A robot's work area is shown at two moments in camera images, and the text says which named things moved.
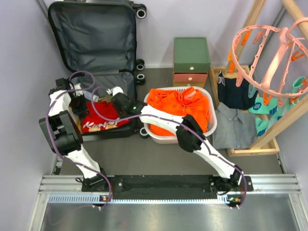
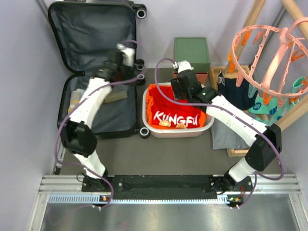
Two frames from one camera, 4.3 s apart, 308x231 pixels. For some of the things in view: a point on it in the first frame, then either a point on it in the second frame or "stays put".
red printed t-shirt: (101, 115) → (189, 115)
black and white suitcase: (96, 42) stays put
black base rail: (164, 187) stays put
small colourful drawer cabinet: (191, 62) stays put
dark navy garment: (231, 96) stays put
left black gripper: (83, 110) → (128, 69)
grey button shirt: (234, 128) stays put
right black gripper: (121, 116) → (176, 86)
